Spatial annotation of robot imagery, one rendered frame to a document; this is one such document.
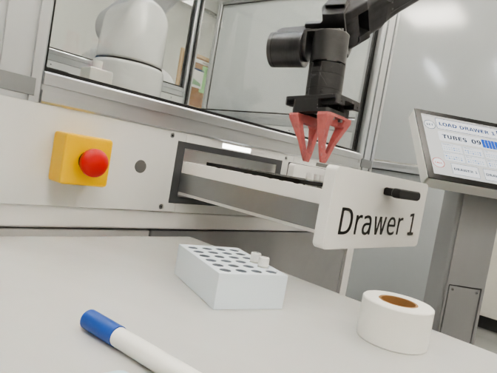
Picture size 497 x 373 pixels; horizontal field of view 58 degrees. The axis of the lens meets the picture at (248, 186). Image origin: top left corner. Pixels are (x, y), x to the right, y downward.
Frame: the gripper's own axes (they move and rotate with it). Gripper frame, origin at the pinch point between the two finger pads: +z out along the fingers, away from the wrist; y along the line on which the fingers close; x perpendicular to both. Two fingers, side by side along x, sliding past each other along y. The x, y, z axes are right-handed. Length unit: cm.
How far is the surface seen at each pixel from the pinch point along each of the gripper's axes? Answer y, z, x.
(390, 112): 77, -45, -168
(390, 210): -10.2, 6.8, -7.2
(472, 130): 12, -24, -105
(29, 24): 22.4, -11.4, 36.9
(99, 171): 16.2, 6.8, 27.4
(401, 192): -14.0, 4.0, -2.1
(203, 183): 16.8, 6.7, 7.7
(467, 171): 8, -8, -93
